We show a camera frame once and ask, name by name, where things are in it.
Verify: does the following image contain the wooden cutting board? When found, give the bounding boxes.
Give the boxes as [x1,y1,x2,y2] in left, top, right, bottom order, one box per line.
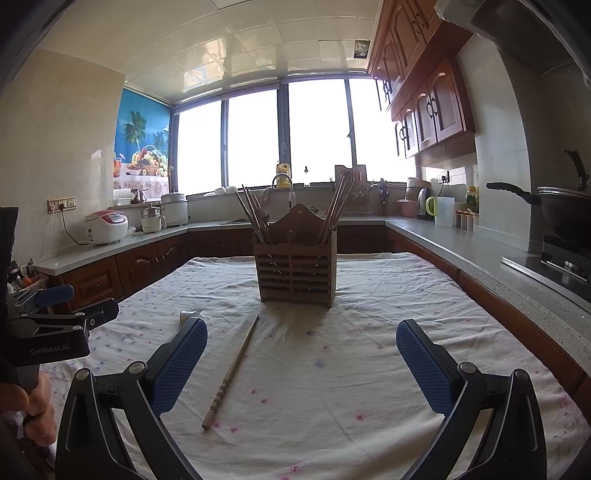
[335,164,366,183]

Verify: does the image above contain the clear pitcher with green handle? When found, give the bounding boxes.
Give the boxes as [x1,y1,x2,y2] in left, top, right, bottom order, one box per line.
[426,196,455,227]

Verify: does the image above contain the grey stone countertop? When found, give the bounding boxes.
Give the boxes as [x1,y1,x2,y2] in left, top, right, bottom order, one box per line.
[32,217,591,347]

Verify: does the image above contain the person's left hand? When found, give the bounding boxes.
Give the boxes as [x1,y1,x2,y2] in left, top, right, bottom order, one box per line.
[0,371,57,446]

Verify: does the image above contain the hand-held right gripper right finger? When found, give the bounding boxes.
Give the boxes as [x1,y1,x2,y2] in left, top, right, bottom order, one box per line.
[396,318,548,480]

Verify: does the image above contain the red and white rice cooker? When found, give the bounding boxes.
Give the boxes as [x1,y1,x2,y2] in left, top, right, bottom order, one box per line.
[84,209,129,246]

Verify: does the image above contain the black wok with handle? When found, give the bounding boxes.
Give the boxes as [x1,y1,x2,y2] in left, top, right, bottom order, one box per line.
[486,148,591,241]

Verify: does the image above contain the black power cord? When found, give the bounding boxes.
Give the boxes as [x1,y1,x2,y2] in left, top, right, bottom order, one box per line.
[59,208,91,246]

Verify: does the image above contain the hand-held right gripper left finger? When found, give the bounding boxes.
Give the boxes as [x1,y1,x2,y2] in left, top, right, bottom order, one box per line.
[54,318,208,480]

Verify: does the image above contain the wire dish rack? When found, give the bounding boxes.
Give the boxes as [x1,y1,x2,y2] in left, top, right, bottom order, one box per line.
[330,178,375,215]

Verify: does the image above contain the beige lidded pot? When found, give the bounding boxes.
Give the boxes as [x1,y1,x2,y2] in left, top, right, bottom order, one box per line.
[405,178,432,201]

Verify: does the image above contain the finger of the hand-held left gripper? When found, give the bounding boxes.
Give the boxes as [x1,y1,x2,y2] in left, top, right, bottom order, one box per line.
[68,298,120,332]
[34,285,75,309]

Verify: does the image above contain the gas stove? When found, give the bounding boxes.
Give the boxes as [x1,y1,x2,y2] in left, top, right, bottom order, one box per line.
[502,235,591,308]

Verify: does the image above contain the range hood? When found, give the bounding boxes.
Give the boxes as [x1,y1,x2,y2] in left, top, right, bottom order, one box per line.
[471,0,587,75]

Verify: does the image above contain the large kitchen window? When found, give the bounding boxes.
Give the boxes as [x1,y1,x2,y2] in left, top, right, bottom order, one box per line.
[171,76,416,195]

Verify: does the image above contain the steel kitchen faucet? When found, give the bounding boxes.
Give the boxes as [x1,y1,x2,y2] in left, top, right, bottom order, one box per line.
[270,174,296,208]

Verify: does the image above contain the white floral tablecloth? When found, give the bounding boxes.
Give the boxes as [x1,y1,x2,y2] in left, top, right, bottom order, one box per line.
[41,251,591,480]

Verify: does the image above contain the small white electric pot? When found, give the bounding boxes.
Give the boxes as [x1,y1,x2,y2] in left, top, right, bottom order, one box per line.
[140,207,167,234]

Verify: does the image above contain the white cooker with steel lid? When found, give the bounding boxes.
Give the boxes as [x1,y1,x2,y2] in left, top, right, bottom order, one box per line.
[161,191,190,228]

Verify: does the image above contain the cluttered storage basket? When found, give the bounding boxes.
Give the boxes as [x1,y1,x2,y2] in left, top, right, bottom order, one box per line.
[7,261,49,296]

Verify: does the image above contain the wooden upper cabinets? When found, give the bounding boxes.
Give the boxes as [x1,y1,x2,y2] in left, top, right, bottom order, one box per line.
[367,0,476,160]

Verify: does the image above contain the dark metal chopstick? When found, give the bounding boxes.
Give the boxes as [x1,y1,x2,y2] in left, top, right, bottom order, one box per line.
[252,193,278,244]

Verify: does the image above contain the wooden utensil holder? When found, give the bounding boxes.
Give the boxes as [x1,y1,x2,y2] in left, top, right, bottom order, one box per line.
[252,203,338,309]

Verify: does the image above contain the palm and fruit print blind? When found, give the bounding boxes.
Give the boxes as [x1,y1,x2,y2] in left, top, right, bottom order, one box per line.
[112,88,174,192]

